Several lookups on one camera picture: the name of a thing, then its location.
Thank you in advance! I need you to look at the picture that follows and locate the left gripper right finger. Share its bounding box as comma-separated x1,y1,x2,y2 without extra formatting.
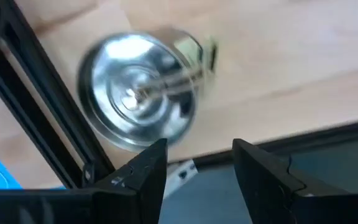
232,138,349,224

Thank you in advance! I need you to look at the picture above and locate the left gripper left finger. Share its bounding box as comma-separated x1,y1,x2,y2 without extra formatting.
93,138,168,224

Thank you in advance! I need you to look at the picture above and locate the tin can with picture label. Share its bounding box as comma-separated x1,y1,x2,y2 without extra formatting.
76,26,219,153

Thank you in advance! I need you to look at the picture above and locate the white metal bracket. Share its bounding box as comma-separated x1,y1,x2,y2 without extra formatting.
163,159,198,200

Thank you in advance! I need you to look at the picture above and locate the black table edge rail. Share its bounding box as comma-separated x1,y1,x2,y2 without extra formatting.
194,118,358,166

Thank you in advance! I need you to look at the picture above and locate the black aluminium rig frame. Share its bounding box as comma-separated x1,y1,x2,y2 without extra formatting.
0,0,115,190

